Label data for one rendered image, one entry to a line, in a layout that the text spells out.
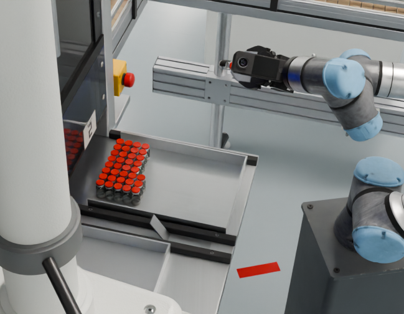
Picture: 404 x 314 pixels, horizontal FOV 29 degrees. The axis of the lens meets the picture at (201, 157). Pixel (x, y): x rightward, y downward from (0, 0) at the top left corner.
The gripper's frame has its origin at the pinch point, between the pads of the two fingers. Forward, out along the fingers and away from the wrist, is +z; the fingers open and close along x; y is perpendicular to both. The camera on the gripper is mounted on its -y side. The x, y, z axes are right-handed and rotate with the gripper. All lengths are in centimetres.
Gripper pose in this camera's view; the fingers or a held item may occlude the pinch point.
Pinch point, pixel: (233, 65)
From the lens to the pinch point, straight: 176.8
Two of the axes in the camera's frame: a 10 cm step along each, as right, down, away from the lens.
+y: 7.9, 1.9, 5.8
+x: 2.4, -9.7, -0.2
